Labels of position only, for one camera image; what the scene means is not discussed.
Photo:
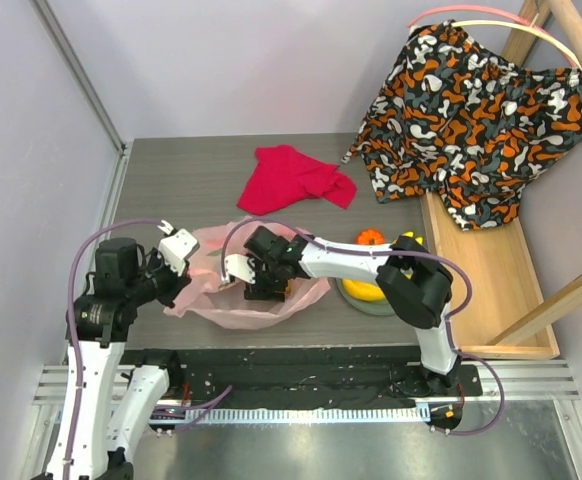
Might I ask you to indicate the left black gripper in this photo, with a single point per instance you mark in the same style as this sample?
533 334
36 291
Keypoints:
177 284

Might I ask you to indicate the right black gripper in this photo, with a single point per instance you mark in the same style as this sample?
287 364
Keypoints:
259 280

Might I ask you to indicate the pink plastic bag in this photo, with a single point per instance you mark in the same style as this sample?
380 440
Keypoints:
225 305

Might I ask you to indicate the orange fake pumpkin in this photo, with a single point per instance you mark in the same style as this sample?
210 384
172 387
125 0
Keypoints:
370 237

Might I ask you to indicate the small yellow banana bunch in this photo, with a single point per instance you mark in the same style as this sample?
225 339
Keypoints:
419 240

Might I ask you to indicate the large yellow banana bunch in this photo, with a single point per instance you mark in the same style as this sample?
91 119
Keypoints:
363 291

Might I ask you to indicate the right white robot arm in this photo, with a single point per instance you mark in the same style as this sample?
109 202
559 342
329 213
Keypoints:
413 282

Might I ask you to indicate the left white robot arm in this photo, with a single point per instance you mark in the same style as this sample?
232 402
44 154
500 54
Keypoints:
97 440

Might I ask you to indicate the red cloth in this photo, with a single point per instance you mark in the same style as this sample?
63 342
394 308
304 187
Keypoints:
284 176

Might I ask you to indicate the grey-green plate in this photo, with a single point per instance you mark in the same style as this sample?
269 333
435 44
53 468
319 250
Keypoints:
377 308

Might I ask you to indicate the patterned orange black fabric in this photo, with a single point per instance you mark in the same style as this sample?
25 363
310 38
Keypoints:
457 120

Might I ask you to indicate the pink hoop tube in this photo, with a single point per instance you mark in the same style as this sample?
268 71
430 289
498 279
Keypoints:
473 9

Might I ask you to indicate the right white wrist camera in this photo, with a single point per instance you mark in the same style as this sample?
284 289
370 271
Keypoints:
237 267

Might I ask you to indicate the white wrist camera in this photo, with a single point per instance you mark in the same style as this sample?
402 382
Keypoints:
176 247
237 267

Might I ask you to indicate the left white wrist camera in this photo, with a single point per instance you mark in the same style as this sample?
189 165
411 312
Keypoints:
176 247

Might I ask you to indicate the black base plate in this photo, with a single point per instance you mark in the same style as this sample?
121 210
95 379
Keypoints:
358 377

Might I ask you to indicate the wooden tray frame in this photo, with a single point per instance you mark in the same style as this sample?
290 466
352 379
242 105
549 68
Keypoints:
507 318

